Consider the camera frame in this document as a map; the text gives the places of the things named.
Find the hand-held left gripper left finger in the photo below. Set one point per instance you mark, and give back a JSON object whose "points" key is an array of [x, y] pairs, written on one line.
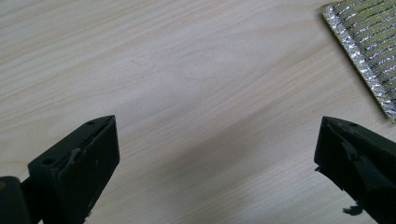
{"points": [[77, 174]]}

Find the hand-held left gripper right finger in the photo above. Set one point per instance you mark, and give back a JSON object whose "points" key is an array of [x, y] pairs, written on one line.
{"points": [[358, 161]]}

